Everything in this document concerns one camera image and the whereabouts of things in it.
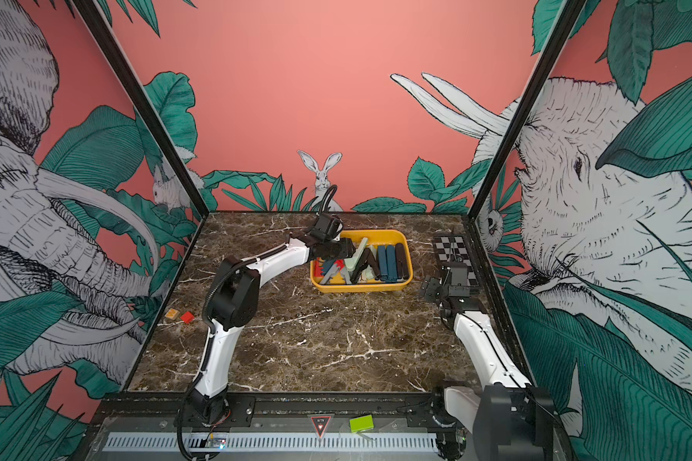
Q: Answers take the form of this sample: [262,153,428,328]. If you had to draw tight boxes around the grey pliers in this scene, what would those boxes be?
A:
[320,259,352,285]

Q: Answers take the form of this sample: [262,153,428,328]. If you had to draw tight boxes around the black pliers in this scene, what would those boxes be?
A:
[395,243,409,280]
[350,249,380,284]

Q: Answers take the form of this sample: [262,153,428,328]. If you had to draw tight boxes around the yellow plastic storage tray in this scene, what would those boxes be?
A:
[309,229,413,293]

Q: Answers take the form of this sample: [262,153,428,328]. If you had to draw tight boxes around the red plastic tool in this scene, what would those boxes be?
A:
[313,259,327,280]

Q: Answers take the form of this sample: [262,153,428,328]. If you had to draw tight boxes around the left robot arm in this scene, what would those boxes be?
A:
[191,212,351,403]

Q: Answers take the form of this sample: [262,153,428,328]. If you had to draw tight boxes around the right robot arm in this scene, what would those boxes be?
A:
[420,261,557,460]

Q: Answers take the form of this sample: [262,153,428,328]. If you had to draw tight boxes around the black white checkerboard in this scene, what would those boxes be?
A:
[432,234,479,285]

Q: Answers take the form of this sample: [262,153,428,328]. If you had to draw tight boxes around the green sticky note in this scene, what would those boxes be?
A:
[349,414,375,433]

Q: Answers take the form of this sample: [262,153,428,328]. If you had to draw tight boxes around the wooden letter block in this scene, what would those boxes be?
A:
[165,308,180,320]

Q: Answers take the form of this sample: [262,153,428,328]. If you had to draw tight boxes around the black mounting rail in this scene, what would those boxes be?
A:
[93,392,456,430]

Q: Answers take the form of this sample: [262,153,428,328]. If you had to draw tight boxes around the black frame post right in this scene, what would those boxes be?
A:
[468,0,586,221]

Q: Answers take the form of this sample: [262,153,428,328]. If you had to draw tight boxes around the black frame post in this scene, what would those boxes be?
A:
[468,0,586,221]
[72,0,210,219]

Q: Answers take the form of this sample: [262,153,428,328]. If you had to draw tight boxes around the black frame post left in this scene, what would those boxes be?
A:
[72,0,210,219]

